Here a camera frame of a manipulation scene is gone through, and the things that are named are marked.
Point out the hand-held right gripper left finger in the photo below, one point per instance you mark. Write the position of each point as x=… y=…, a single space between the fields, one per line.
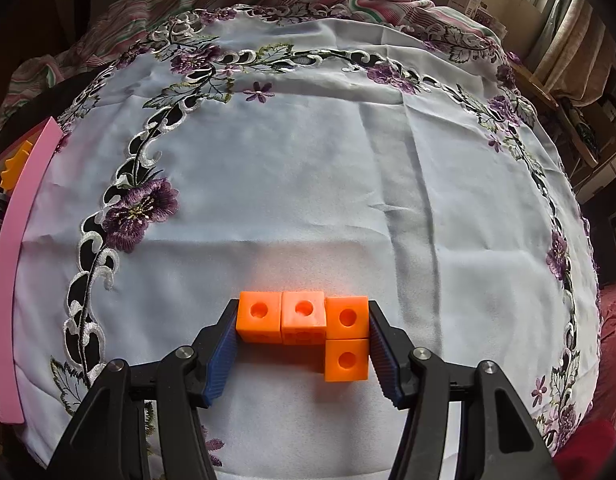
x=220 y=365

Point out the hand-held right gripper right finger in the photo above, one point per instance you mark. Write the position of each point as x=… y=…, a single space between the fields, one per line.
x=385 y=365

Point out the orange linked cubes piece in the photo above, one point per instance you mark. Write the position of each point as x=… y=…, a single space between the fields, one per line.
x=298 y=317

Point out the pink tray with white inside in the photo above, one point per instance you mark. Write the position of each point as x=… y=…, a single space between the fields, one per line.
x=12 y=260

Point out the orange plastic gear piece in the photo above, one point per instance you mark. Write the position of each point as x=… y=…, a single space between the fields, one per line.
x=15 y=165

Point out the white floral embroidered tablecloth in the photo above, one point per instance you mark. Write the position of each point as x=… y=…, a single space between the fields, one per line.
x=313 y=185

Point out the red cloth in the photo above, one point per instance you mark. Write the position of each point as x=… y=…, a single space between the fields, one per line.
x=613 y=360

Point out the wooden side table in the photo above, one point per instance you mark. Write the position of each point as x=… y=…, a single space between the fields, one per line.
x=538 y=85

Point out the long pink patterned curtain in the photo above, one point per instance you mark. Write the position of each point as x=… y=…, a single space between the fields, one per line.
x=573 y=45

